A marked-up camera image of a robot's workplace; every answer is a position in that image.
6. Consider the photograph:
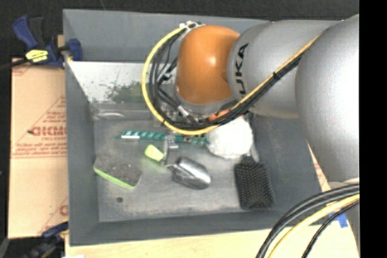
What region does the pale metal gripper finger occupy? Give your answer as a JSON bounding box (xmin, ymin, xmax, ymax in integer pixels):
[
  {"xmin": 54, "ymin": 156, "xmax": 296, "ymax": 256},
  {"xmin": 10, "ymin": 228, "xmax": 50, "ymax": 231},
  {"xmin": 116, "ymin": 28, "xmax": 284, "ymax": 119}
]
[{"xmin": 163, "ymin": 134, "xmax": 180, "ymax": 167}]

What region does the dark green flat block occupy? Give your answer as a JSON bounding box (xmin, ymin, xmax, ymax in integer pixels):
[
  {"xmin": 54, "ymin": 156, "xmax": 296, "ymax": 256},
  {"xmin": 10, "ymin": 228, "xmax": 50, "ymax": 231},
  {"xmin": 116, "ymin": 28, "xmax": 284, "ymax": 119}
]
[{"xmin": 115, "ymin": 129, "xmax": 210, "ymax": 146}]

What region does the white crumpled cloth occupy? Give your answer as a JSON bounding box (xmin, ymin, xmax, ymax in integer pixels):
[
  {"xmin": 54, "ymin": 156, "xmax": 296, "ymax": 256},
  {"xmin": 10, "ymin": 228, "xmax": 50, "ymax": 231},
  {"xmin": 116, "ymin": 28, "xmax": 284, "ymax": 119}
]
[{"xmin": 206, "ymin": 117, "xmax": 255, "ymax": 160}]

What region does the grey metal bin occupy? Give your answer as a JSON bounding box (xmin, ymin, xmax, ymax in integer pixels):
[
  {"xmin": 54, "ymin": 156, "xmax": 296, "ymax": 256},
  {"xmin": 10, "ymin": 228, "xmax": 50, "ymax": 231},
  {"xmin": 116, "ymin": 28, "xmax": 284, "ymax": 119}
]
[{"xmin": 62, "ymin": 8, "xmax": 331, "ymax": 246}]

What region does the green sponge with dark top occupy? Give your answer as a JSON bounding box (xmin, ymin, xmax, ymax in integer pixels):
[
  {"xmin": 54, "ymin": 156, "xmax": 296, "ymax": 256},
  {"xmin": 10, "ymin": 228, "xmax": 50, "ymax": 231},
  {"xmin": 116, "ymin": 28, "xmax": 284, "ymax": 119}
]
[{"xmin": 93, "ymin": 153, "xmax": 143, "ymax": 190}]

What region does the black hairbrush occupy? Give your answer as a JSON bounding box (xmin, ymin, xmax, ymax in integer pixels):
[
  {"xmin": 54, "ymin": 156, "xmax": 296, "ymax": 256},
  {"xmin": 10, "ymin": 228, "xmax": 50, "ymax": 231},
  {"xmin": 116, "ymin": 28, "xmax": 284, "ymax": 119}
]
[{"xmin": 233, "ymin": 155, "xmax": 276, "ymax": 211}]

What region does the brown cardboard board, red print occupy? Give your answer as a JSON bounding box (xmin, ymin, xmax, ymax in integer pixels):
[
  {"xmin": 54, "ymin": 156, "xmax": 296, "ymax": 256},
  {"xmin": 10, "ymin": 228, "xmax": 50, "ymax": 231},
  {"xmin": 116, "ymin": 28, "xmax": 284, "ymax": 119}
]
[{"xmin": 7, "ymin": 57, "xmax": 70, "ymax": 240}]

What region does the silver scoop with green handle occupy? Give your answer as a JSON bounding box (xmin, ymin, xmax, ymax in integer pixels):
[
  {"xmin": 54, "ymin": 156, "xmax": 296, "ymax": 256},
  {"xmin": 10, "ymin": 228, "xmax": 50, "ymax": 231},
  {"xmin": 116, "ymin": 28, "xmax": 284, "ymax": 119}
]
[{"xmin": 144, "ymin": 144, "xmax": 212, "ymax": 190}]

